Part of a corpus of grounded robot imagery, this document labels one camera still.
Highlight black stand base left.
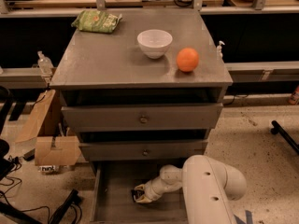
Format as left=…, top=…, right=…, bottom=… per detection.
left=49, top=189, right=81, bottom=224

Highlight grey middle drawer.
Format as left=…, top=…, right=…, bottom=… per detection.
left=79, top=140, right=207, bottom=161

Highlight clear sanitizer bottle left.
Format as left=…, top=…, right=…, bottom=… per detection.
left=37, top=51, right=53, bottom=76

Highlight black rxbar chocolate bar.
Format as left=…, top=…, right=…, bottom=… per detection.
left=131, top=189, right=145, bottom=203

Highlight white pump bottle right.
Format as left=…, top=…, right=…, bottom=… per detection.
left=216, top=40, right=225, bottom=58

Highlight grey drawer cabinet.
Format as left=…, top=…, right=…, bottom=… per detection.
left=50, top=7, right=234, bottom=224

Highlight black floor cables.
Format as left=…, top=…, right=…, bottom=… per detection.
left=0, top=155, right=52, bottom=224

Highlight brown cardboard box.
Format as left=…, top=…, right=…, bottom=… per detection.
left=16, top=90, right=81, bottom=166

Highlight white ceramic bowl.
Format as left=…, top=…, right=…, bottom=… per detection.
left=137, top=29, right=173, bottom=59

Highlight orange fruit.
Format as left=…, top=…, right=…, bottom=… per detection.
left=177, top=48, right=199, bottom=72

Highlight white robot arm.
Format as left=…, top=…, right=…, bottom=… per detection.
left=132, top=155, right=247, bottom=224

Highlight black stand leg right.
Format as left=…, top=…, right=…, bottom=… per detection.
left=270, top=120, right=299, bottom=155

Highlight grey top drawer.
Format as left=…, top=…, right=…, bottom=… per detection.
left=62, top=104, right=222, bottom=133

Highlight black chair left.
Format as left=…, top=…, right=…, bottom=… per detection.
left=0, top=86, right=13, bottom=180

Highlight grey drawer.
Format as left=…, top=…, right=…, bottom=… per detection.
left=79, top=140, right=207, bottom=161
left=62, top=104, right=222, bottom=133
left=91, top=159, right=188, bottom=224

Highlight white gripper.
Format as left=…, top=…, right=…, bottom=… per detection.
left=134, top=178, right=166, bottom=203

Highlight green chip bag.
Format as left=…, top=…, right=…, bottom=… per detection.
left=71, top=10, right=122, bottom=34

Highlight grey bottom drawer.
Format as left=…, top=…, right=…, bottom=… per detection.
left=91, top=159, right=188, bottom=224

